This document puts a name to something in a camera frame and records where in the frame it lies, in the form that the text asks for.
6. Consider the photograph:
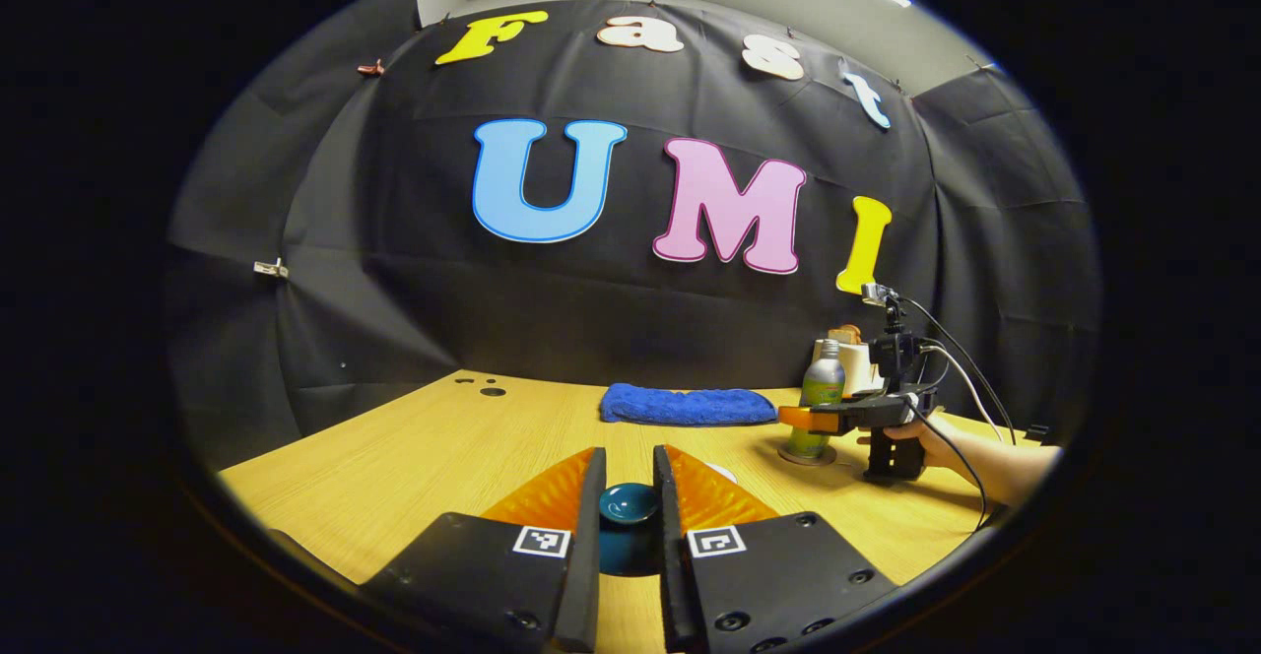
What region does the silver green water bottle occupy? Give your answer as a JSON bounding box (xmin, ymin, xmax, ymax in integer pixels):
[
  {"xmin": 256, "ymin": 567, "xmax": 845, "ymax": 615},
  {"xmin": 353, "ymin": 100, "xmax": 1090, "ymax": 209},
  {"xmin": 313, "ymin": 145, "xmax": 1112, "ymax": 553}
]
[{"xmin": 785, "ymin": 339, "xmax": 848, "ymax": 460}]

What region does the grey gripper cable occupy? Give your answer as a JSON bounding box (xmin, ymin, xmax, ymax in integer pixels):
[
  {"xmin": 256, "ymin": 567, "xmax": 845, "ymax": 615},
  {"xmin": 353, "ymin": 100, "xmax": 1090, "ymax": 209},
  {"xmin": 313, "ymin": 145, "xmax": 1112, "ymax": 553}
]
[{"xmin": 919, "ymin": 343, "xmax": 1004, "ymax": 441}]

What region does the blue towel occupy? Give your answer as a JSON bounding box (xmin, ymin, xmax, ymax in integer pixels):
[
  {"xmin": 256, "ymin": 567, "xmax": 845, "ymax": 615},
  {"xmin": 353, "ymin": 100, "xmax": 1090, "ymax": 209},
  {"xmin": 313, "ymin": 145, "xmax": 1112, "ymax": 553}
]
[{"xmin": 600, "ymin": 382, "xmax": 779, "ymax": 427}]

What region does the white toaster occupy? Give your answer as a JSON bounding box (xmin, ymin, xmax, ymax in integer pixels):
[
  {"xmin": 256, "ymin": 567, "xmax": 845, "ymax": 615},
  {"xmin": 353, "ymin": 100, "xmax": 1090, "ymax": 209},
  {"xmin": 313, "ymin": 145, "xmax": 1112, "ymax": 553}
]
[{"xmin": 840, "ymin": 339, "xmax": 885, "ymax": 398}]

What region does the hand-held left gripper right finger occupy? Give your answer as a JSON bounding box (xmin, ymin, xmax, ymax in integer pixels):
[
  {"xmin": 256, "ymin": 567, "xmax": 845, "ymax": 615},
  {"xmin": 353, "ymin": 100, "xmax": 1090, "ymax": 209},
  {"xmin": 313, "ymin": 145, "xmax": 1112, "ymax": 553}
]
[{"xmin": 652, "ymin": 444, "xmax": 899, "ymax": 654}]

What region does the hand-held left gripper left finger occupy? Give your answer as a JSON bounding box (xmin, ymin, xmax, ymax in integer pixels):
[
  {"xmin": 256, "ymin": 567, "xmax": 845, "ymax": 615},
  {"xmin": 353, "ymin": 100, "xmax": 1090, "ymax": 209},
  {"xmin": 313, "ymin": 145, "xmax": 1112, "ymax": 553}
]
[{"xmin": 357, "ymin": 447, "xmax": 609, "ymax": 654}]

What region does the black backdrop cloth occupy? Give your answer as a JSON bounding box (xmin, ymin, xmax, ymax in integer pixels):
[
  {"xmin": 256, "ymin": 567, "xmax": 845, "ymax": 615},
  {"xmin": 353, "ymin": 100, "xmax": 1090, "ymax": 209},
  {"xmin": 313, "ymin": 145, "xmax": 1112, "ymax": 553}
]
[{"xmin": 166, "ymin": 0, "xmax": 1102, "ymax": 468}]

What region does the teal teacup lid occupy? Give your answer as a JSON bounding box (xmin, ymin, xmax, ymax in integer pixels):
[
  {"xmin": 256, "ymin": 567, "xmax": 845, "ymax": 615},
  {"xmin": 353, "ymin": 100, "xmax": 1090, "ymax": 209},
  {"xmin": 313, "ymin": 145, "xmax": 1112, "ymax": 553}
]
[{"xmin": 598, "ymin": 482, "xmax": 663, "ymax": 578}]

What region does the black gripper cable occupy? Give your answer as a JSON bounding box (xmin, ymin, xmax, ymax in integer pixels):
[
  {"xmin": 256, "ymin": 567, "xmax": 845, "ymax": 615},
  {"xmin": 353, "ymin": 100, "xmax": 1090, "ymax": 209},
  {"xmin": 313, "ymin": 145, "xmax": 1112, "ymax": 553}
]
[{"xmin": 892, "ymin": 294, "xmax": 1018, "ymax": 532}]

